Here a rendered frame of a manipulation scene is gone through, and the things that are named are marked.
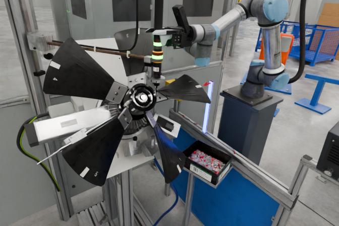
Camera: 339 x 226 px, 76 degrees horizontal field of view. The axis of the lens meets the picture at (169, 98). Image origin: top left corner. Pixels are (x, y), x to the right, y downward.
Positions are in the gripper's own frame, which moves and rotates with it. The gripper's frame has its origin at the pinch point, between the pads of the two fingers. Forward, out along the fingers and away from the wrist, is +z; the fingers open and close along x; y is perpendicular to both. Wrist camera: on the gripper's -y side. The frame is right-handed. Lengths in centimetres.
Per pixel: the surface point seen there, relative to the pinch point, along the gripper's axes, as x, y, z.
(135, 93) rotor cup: -3.5, 23.0, 9.0
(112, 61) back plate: 34.3, 21.1, 2.8
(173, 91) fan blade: -0.9, 27.5, -11.9
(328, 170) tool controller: -62, 38, -34
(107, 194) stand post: 31, 111, 13
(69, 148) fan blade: -12, 33, 37
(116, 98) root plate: 3.3, 27.1, 14.1
